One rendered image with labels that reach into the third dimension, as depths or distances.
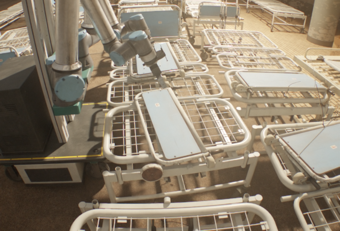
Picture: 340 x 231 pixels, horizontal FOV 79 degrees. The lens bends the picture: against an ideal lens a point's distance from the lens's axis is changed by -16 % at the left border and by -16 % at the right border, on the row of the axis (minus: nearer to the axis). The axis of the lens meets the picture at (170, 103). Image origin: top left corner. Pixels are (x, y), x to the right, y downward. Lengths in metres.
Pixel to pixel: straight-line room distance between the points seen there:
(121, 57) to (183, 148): 0.58
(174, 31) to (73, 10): 2.07
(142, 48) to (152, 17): 1.69
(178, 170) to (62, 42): 0.87
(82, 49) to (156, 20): 1.39
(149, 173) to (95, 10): 0.87
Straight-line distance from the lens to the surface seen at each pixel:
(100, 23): 1.31
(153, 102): 1.69
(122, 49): 1.26
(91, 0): 1.28
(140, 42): 1.27
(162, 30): 3.02
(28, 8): 1.45
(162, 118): 1.53
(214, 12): 4.30
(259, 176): 1.98
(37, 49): 1.49
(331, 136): 1.66
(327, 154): 1.49
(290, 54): 4.64
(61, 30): 1.13
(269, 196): 1.88
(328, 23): 5.67
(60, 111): 1.44
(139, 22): 1.70
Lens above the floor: 1.44
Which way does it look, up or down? 33 degrees down
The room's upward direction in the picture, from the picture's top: straight up
